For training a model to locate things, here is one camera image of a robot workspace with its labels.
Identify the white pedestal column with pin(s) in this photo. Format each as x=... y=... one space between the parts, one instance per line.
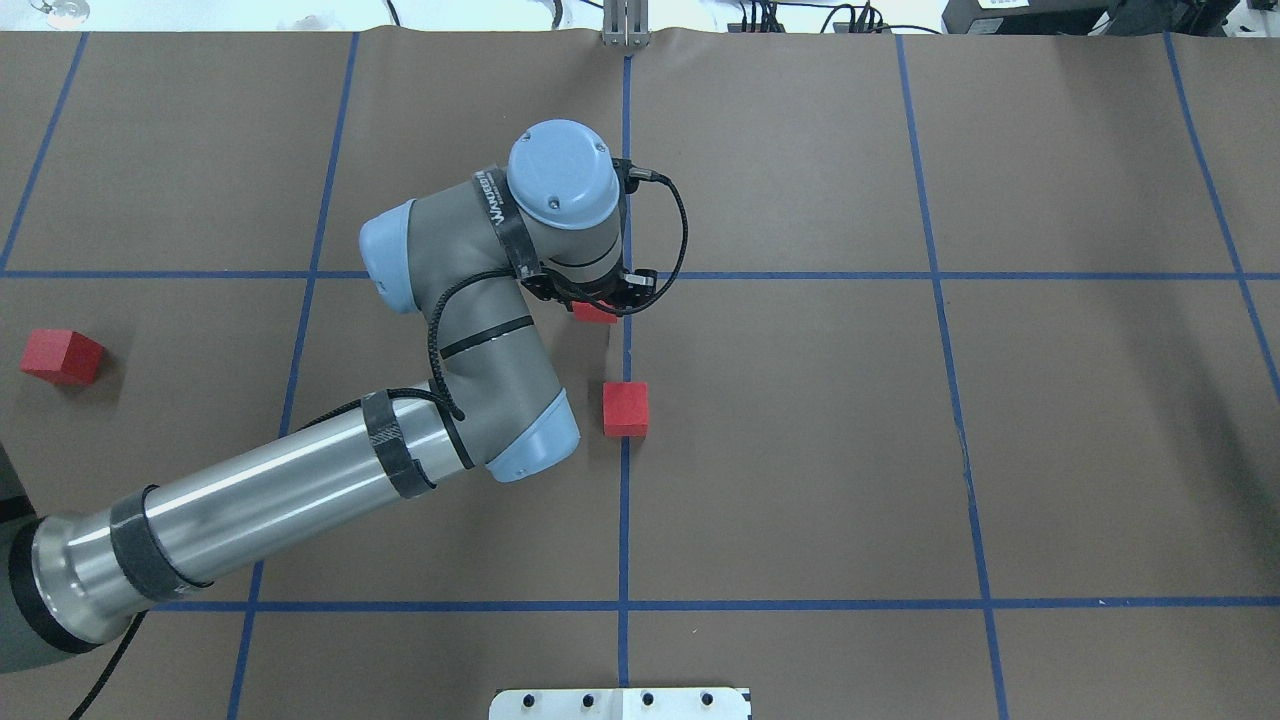
x=623 y=703

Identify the red block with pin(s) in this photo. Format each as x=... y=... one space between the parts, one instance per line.
x=62 y=357
x=626 y=409
x=589 y=313

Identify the brown paper mat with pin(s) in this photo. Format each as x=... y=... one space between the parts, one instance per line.
x=964 y=406

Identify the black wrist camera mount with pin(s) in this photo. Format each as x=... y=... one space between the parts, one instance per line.
x=627 y=293

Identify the black box with label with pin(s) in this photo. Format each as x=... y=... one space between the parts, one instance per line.
x=1022 y=18

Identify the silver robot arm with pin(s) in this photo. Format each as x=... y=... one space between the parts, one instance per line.
x=462 y=258

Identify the aluminium frame post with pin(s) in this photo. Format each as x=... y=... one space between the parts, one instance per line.
x=625 y=23

